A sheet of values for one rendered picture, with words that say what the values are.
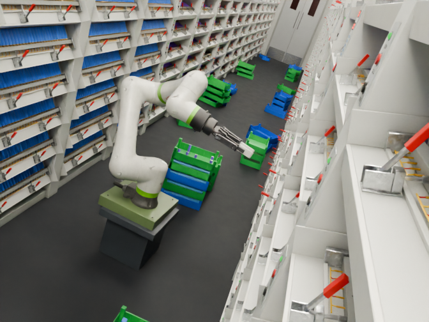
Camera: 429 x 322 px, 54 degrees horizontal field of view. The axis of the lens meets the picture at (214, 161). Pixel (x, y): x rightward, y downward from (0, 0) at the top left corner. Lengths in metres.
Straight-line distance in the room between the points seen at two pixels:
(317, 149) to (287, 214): 0.21
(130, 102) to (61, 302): 0.99
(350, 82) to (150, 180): 1.27
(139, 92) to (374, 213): 1.84
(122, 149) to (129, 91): 0.30
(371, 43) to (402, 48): 0.70
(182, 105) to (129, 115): 0.43
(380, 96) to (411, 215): 0.23
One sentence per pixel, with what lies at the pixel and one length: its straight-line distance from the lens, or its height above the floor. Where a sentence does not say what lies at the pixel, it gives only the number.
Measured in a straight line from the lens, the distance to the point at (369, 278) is 0.33.
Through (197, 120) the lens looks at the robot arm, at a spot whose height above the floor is 0.94.
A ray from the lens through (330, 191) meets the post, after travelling 0.66.
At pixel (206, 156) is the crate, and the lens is 3.02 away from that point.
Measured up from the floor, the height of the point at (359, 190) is 1.36.
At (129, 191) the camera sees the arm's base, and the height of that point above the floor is 0.37.
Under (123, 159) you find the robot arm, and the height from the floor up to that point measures 0.57.
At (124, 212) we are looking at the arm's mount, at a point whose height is 0.31.
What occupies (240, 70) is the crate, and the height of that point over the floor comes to 0.09.
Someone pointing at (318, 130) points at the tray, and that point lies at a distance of 1.35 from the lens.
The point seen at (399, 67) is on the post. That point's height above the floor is 1.47.
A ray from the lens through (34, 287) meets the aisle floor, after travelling 2.16.
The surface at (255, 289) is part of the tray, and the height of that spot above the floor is 0.76.
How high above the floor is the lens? 1.51
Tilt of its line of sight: 23 degrees down
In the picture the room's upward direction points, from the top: 20 degrees clockwise
